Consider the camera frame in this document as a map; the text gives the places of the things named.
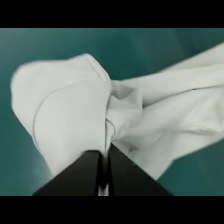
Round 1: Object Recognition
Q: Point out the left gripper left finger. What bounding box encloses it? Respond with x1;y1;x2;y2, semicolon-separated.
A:
32;150;102;197

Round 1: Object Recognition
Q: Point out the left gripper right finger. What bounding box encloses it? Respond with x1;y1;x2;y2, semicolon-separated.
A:
108;143;173;197

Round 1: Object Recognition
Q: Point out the white T-shirt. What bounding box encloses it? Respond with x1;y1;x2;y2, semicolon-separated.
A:
9;42;224;182

